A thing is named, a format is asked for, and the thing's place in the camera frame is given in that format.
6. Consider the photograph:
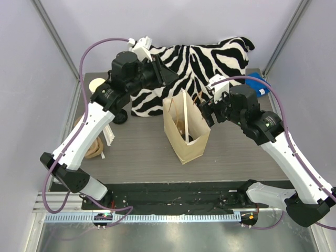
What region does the blue cloth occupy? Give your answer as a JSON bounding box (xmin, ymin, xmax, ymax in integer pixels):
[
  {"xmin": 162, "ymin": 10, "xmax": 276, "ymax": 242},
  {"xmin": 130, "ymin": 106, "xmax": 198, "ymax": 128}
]
[{"xmin": 245, "ymin": 72, "xmax": 269, "ymax": 97}]

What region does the left aluminium frame post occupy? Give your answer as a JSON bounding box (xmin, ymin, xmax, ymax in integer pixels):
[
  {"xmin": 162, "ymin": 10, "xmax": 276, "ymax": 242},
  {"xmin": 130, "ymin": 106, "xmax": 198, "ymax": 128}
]
[{"xmin": 31, "ymin": 0, "xmax": 80, "ymax": 82}]

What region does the aluminium frame post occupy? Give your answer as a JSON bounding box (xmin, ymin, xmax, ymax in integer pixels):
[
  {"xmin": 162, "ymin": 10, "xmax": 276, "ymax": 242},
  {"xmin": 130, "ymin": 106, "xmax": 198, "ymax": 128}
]
[
  {"xmin": 262, "ymin": 0, "xmax": 312, "ymax": 77},
  {"xmin": 31, "ymin": 0, "xmax": 80, "ymax": 82}
]

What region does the single white straw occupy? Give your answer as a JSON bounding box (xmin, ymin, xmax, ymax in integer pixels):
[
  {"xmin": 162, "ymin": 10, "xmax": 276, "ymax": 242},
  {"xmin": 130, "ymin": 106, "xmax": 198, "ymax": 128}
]
[{"xmin": 182, "ymin": 90, "xmax": 189, "ymax": 144}]

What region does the right aluminium frame post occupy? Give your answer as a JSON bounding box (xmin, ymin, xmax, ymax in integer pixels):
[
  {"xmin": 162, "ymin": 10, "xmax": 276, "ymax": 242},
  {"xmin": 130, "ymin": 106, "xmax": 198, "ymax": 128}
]
[{"xmin": 262, "ymin": 0, "xmax": 312, "ymax": 77}]

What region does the white slotted cable duct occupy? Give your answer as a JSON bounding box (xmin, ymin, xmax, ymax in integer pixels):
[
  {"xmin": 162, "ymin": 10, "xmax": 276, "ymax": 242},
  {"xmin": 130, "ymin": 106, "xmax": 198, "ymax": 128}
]
[{"xmin": 44, "ymin": 212, "xmax": 241, "ymax": 223}]

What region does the brown paper bag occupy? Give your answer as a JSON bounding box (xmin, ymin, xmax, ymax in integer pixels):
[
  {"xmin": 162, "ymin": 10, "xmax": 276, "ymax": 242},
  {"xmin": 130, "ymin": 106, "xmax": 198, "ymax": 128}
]
[{"xmin": 163, "ymin": 90, "xmax": 211, "ymax": 164}]

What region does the single brown cardboard cup carrier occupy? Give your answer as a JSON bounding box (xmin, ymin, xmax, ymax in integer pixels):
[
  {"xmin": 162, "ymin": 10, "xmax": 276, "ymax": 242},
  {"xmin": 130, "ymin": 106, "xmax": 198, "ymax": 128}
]
[{"xmin": 176, "ymin": 122, "xmax": 185, "ymax": 135}]

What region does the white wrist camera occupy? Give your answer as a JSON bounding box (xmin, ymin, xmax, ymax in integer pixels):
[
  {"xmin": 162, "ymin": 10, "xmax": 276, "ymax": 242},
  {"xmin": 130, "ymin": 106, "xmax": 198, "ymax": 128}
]
[
  {"xmin": 206, "ymin": 74, "xmax": 230, "ymax": 104},
  {"xmin": 128, "ymin": 36, "xmax": 153, "ymax": 61}
]

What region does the purple cable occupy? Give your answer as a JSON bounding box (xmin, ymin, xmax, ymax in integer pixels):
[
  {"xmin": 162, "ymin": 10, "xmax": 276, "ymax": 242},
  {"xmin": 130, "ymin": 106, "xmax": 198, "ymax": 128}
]
[
  {"xmin": 209, "ymin": 76, "xmax": 336, "ymax": 230},
  {"xmin": 41, "ymin": 38, "xmax": 134, "ymax": 230}
]

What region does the white wrapped straws bundle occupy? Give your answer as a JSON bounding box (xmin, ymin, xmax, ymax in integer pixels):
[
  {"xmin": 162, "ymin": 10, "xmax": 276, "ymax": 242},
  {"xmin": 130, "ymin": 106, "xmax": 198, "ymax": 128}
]
[{"xmin": 102, "ymin": 124, "xmax": 115, "ymax": 147}]

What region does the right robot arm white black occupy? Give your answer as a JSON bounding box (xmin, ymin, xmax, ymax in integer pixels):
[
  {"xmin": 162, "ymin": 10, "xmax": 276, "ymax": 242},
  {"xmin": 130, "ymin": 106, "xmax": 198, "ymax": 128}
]
[{"xmin": 199, "ymin": 82, "xmax": 335, "ymax": 227}]

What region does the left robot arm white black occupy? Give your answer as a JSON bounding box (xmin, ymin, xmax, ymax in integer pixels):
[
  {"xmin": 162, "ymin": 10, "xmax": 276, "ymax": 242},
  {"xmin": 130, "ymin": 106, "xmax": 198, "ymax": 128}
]
[{"xmin": 40, "ymin": 51, "xmax": 179, "ymax": 209}]

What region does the zebra print pillow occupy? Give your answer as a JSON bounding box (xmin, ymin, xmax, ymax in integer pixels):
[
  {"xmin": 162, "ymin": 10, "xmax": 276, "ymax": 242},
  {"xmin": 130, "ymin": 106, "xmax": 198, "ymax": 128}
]
[{"xmin": 131, "ymin": 37, "xmax": 255, "ymax": 118}]

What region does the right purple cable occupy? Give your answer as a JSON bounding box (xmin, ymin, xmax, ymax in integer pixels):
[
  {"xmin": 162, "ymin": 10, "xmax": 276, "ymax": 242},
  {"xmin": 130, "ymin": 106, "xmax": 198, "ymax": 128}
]
[{"xmin": 209, "ymin": 76, "xmax": 336, "ymax": 230}]

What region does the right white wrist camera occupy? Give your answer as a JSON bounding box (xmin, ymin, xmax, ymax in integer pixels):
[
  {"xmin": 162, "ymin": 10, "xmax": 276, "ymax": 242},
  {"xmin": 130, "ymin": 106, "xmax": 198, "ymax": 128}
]
[{"xmin": 206, "ymin": 74, "xmax": 230, "ymax": 104}]

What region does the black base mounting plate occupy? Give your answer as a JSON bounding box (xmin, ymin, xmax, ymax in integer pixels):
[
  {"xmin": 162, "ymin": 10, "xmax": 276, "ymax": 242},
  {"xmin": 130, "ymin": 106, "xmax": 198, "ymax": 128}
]
[{"xmin": 49, "ymin": 181, "xmax": 271, "ymax": 213}]

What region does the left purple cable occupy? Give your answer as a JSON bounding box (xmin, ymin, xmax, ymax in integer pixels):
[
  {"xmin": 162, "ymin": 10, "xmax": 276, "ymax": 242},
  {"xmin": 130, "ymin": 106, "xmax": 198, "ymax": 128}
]
[{"xmin": 41, "ymin": 38, "xmax": 134, "ymax": 230}]

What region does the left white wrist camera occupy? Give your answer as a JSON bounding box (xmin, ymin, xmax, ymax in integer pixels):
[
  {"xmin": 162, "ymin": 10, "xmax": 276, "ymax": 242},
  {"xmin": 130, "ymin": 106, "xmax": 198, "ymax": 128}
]
[{"xmin": 128, "ymin": 36, "xmax": 153, "ymax": 61}]

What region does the stack of brown paper cups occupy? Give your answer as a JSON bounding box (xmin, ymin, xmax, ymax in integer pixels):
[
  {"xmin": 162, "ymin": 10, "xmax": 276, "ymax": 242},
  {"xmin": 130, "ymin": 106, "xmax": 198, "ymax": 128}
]
[{"xmin": 89, "ymin": 78, "xmax": 105, "ymax": 94}]

